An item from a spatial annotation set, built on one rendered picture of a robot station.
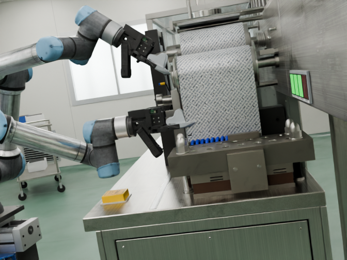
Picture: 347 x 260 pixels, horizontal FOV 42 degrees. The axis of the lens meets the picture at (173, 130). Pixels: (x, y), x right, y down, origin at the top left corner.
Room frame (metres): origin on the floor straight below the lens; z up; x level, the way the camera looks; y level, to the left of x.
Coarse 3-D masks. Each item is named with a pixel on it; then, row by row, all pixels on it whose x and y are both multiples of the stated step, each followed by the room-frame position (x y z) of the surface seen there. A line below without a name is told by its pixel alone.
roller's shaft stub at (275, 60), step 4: (272, 56) 1.45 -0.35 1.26; (276, 56) 1.44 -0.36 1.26; (260, 60) 1.45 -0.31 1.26; (264, 60) 1.45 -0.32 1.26; (268, 60) 1.45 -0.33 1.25; (272, 60) 1.44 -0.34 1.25; (276, 60) 1.44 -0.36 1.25; (260, 64) 1.45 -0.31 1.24; (264, 64) 1.45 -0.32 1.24; (268, 64) 1.45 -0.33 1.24; (272, 64) 1.45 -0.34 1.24; (276, 64) 1.44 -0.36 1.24
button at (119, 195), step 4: (108, 192) 1.38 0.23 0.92; (112, 192) 1.37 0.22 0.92; (116, 192) 1.36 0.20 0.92; (120, 192) 1.35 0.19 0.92; (124, 192) 1.35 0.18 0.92; (128, 192) 1.39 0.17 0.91; (104, 196) 1.34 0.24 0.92; (108, 196) 1.34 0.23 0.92; (112, 196) 1.34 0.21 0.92; (116, 196) 1.34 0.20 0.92; (120, 196) 1.33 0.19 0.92; (124, 196) 1.34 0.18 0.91; (104, 200) 1.34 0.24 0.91; (108, 200) 1.34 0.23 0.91; (112, 200) 1.34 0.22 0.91; (116, 200) 1.34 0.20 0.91; (120, 200) 1.33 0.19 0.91; (124, 200) 1.33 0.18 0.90
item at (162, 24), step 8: (224, 8) 2.44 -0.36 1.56; (232, 8) 2.43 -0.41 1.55; (240, 8) 2.43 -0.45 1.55; (176, 16) 2.47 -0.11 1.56; (184, 16) 2.47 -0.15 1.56; (240, 16) 2.43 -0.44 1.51; (248, 16) 2.42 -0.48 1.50; (160, 24) 2.48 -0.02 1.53; (168, 24) 2.48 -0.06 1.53; (248, 24) 2.42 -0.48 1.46; (168, 32) 2.48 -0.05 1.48; (176, 32) 2.47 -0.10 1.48; (168, 40) 2.48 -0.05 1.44; (176, 40) 2.47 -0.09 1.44; (168, 64) 2.48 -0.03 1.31; (176, 88) 2.48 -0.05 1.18
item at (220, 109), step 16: (240, 80) 1.41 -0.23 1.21; (192, 96) 1.43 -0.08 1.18; (208, 96) 1.43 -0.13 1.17; (224, 96) 1.42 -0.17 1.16; (240, 96) 1.41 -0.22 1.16; (256, 96) 1.41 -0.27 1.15; (192, 112) 1.43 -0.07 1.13; (208, 112) 1.43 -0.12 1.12; (224, 112) 1.42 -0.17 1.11; (240, 112) 1.41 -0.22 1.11; (256, 112) 1.41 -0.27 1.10; (192, 128) 1.43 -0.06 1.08; (208, 128) 1.43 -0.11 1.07; (224, 128) 1.42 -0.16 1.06; (240, 128) 1.41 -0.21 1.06; (256, 128) 1.41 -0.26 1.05
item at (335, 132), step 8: (336, 120) 1.50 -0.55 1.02; (336, 128) 1.50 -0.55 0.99; (344, 128) 1.50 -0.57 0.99; (336, 136) 1.50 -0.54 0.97; (344, 136) 1.50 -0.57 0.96; (336, 144) 1.51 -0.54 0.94; (344, 144) 1.50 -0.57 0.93; (336, 152) 1.51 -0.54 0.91; (344, 152) 1.50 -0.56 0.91; (336, 160) 1.51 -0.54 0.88; (344, 160) 1.50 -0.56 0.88; (336, 168) 1.53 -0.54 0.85; (344, 168) 1.50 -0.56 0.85; (336, 176) 1.54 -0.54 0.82; (344, 176) 1.50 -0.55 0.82; (336, 184) 1.55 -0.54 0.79; (344, 184) 1.50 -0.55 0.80; (344, 192) 1.50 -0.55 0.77; (344, 200) 1.50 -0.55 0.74; (344, 208) 1.50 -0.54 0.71; (344, 216) 1.51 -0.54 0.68; (344, 224) 1.51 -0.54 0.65; (344, 232) 1.51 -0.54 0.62; (344, 240) 1.52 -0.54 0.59; (344, 248) 1.54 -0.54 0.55; (344, 256) 1.55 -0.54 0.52
